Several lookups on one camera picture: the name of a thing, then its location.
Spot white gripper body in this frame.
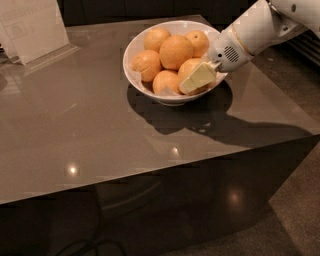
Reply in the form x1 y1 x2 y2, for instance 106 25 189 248
207 25 253 73

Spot orange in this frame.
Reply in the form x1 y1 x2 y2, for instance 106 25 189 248
130 50 162 82
144 27 171 52
152 70 181 96
159 35 194 70
185 30 210 58
178 58 215 96

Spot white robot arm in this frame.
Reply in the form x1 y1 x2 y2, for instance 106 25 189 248
179 0 320 94

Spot white ceramic bowl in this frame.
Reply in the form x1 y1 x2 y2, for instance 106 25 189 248
123 20 226 106

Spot dark slatted radiator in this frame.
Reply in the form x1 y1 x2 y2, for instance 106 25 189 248
287 31 320 66

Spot white standing sign card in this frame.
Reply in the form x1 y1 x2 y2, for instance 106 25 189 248
0 0 77 68

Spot black cable on floor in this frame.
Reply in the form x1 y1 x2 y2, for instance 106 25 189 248
54 186 128 256

